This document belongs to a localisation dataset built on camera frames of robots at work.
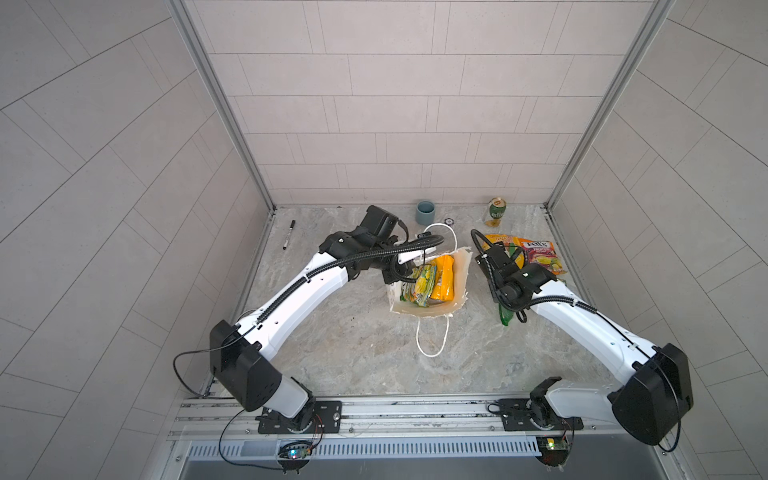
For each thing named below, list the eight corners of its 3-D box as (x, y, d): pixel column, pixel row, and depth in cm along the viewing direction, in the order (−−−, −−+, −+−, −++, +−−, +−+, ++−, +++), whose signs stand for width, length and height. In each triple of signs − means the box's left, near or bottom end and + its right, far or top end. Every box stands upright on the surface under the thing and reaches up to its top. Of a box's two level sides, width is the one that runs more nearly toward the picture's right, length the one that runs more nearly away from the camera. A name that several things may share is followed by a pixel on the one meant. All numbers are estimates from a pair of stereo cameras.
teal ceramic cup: (416, 224, 112) (416, 215, 108) (415, 209, 117) (416, 200, 114) (435, 224, 112) (436, 215, 108) (433, 209, 117) (434, 200, 114)
